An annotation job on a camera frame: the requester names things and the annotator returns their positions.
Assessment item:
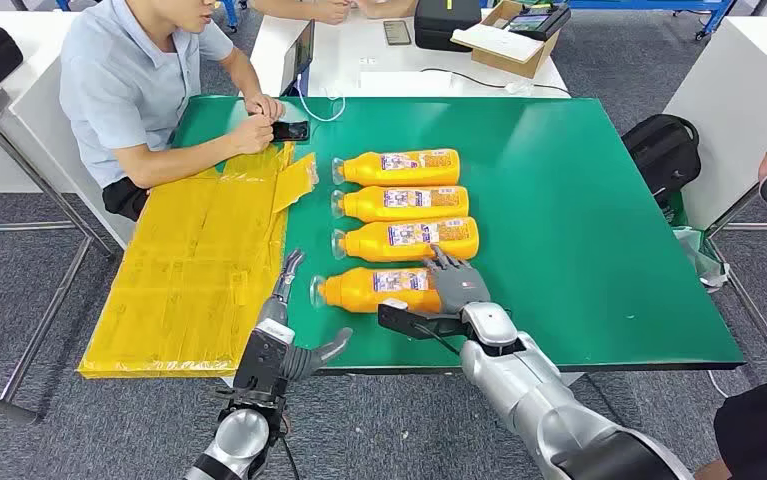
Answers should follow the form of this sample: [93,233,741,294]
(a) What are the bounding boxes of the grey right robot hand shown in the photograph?
[422,243,492,317]

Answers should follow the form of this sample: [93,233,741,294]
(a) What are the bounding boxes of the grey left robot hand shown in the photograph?
[270,248,354,384]

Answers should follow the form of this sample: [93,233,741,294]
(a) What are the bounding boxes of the orange detergent bottle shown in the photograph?
[309,266,447,315]
[331,148,462,188]
[329,185,471,225]
[330,216,481,264]

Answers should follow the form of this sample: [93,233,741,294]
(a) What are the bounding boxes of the yellow taped board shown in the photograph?
[78,142,297,380]

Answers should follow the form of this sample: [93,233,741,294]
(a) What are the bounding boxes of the yellow plastic flap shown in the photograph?
[271,152,320,215]

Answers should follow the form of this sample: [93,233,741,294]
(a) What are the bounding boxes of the brown cardboard box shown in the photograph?
[450,0,564,80]

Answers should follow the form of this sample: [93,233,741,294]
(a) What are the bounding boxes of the black smartphone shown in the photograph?
[271,120,311,143]

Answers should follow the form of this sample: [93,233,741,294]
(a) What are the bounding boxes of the black backpack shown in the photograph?
[621,113,703,207]

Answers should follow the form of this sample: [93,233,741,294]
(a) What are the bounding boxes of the black carry case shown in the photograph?
[413,0,484,53]

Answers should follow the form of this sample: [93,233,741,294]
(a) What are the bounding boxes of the white desk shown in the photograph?
[250,0,571,99]

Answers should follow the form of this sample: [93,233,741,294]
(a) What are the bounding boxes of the grey smartphone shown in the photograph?
[382,19,413,47]

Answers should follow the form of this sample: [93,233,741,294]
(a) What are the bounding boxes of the black handheld terminal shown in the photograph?
[502,1,572,42]

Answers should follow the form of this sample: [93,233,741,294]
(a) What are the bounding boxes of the black standing tablet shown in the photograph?
[280,19,316,99]

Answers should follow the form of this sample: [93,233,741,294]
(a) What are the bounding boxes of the person's hands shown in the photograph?
[250,0,417,26]

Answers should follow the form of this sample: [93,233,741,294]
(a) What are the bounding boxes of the white side table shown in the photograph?
[662,16,767,230]

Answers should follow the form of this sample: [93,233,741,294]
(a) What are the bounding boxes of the person in black shorts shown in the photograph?
[692,345,767,480]

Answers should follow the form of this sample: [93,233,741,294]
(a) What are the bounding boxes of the seated person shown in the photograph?
[58,0,286,223]

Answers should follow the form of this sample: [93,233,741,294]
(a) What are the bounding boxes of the white panel table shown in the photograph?
[0,9,138,252]

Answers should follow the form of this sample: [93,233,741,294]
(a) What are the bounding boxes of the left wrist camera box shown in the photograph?
[232,316,297,402]

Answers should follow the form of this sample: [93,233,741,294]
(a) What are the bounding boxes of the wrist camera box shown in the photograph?
[377,298,470,340]
[232,316,297,402]

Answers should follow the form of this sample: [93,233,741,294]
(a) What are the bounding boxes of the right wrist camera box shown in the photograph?
[377,298,470,340]

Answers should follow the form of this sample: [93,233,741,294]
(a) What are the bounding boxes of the thin black cable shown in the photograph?
[420,67,571,94]

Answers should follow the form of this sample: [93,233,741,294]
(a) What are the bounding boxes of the white charging cable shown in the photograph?
[295,72,347,124]

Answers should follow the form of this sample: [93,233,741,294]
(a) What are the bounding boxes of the blue metal cart frame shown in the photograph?
[568,0,737,41]

